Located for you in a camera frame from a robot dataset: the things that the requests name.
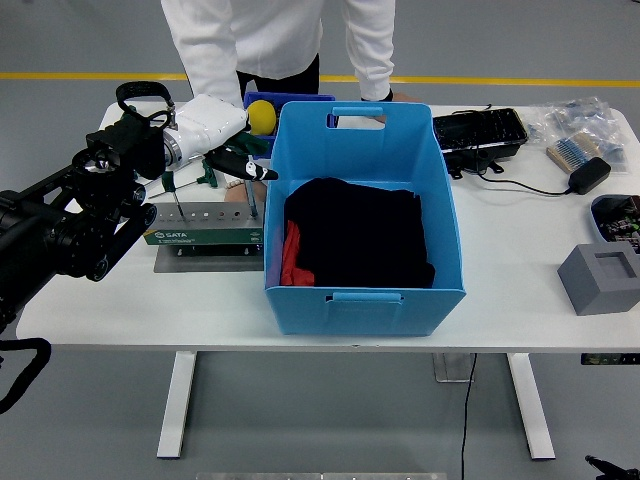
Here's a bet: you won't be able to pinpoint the small dark blue bin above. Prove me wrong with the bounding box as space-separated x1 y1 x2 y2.
243 90 337 160

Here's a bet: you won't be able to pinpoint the grey metal wrench holder stand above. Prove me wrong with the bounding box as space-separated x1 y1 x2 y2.
142 201 266 274

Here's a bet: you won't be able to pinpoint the small green T-handle hex wrench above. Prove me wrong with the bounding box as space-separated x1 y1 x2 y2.
148 157 220 200

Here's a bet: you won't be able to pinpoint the black adapter cord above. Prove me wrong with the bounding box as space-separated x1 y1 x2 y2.
452 103 574 197

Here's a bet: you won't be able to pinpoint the grey metal table bracket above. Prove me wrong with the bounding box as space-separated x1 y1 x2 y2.
432 352 476 384

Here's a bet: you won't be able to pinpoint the black power adapter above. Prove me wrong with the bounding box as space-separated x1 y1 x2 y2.
568 157 613 196

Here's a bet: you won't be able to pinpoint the person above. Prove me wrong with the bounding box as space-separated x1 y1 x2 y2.
159 0 419 204

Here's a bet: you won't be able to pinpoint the black plastic tray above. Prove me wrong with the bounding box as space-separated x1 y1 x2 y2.
432 107 530 180

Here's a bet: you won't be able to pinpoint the yellow ball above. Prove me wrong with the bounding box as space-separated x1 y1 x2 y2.
247 99 278 136

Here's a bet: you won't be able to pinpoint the white table leg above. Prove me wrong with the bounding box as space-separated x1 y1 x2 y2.
156 351 199 460
505 353 556 461

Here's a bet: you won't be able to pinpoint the clear plastic component bags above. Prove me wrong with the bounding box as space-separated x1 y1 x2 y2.
524 96 630 175

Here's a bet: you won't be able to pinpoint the light blue parts bowl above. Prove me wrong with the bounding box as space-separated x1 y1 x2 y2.
590 194 640 251

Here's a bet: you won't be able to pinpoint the red cloth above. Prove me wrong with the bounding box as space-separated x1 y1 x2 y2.
279 219 317 288

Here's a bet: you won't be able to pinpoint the medium green T-handle hex wrench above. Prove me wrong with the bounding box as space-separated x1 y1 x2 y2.
160 169 189 224

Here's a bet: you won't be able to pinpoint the black hanging cable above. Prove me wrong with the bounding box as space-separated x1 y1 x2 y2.
459 353 479 480

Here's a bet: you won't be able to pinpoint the black cloth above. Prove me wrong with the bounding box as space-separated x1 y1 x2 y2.
283 177 437 290

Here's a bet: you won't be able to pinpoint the person's left hand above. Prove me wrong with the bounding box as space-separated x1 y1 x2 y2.
372 91 419 126

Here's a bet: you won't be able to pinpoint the taped resistor strip bundle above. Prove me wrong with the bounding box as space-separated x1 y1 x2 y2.
546 132 604 175

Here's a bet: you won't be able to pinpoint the person's right hand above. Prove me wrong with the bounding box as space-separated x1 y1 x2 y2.
223 178 269 204

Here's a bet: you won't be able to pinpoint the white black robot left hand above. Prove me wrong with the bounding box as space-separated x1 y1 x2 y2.
172 94 280 184

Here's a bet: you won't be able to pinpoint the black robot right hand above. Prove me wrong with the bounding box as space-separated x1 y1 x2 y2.
584 453 640 480

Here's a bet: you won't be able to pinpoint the large green T-handle hex wrench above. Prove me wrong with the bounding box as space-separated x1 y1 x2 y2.
219 130 272 218

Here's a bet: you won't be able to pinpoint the large light blue storage box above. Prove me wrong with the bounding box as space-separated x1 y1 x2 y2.
263 101 468 338

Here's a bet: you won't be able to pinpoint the black table control panel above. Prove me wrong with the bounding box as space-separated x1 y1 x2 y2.
580 353 640 366

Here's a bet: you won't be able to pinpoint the grey block with square recess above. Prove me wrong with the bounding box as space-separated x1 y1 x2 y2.
557 243 640 317

